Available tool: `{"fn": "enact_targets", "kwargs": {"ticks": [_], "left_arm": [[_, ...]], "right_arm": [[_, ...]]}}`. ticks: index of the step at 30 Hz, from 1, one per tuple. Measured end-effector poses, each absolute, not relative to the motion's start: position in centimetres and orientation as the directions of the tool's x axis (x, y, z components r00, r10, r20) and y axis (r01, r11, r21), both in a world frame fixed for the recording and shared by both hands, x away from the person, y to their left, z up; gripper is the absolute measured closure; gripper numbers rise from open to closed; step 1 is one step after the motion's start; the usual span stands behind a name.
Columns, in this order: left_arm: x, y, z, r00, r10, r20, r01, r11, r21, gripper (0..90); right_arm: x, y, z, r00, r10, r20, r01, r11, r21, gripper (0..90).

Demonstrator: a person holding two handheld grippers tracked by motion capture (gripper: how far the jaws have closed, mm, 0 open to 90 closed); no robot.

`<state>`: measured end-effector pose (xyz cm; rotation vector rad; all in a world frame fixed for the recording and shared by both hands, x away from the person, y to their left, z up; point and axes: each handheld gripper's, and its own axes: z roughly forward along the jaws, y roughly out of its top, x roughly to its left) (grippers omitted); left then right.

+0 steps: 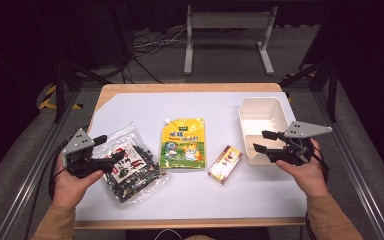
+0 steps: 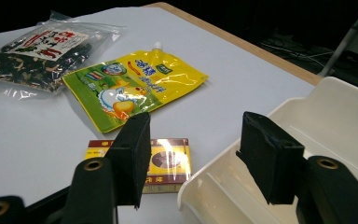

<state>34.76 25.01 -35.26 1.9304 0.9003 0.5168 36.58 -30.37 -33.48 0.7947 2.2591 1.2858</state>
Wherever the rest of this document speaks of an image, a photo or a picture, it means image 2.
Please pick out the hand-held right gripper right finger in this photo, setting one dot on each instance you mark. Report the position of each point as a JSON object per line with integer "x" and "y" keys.
{"x": 270, "y": 155}

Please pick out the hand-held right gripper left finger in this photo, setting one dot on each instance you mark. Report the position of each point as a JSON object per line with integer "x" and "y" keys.
{"x": 130, "y": 161}

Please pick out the yellow green spout pouch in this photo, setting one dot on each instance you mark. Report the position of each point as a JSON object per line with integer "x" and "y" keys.
{"x": 136, "y": 87}

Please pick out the white plastic bin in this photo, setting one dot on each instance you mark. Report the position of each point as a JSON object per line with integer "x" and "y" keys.
{"x": 329, "y": 105}

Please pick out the clear bag of dried seaweed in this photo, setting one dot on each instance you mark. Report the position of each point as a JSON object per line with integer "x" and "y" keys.
{"x": 43, "y": 62}

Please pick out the small yellow red box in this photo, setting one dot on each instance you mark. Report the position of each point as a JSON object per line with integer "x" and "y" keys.
{"x": 171, "y": 161}

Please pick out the white metal stand frame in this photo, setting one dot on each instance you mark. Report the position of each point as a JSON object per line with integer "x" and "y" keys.
{"x": 348, "y": 37}

